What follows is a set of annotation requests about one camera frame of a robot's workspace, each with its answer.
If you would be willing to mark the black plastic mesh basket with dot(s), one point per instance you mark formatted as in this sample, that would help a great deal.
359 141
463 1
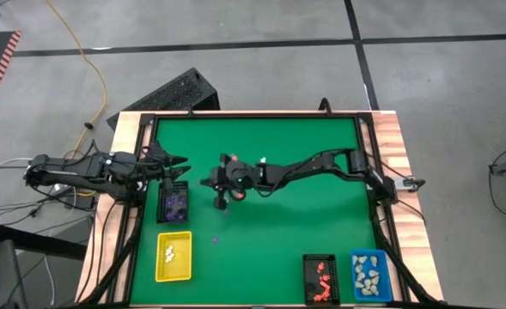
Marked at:
310 279
159 214

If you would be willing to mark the black floor beam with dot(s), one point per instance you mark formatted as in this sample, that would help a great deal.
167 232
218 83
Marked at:
33 242

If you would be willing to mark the beige plastic skull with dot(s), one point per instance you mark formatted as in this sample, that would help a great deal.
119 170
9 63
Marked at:
373 260
376 281
358 284
363 259
374 273
361 276
365 292
374 291
367 283
358 269
355 260

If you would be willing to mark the orange skeleton figure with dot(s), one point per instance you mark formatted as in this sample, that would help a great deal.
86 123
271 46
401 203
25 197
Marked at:
320 267
238 196
318 297
325 295
234 157
324 286
324 279

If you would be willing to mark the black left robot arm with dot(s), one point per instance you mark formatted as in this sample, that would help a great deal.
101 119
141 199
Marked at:
76 171

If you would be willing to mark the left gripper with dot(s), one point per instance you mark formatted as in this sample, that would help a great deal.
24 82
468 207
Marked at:
156 165

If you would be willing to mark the yellow plastic mesh basket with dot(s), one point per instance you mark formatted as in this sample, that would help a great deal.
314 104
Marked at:
181 272

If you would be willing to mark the black metal table frame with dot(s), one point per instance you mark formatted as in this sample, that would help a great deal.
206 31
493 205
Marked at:
257 115

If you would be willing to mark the black perforated computer case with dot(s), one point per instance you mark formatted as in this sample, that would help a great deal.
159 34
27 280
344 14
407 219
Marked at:
175 92

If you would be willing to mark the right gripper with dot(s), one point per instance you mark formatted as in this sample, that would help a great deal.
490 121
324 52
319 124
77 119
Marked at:
239 177

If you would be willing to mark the wooden table board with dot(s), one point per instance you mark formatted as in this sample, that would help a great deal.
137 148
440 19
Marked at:
388 137

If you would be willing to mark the blue plastic mesh basket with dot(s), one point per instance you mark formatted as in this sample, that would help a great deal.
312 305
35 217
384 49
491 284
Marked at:
385 297

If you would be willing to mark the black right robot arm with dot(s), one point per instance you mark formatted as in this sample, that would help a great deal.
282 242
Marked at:
321 165

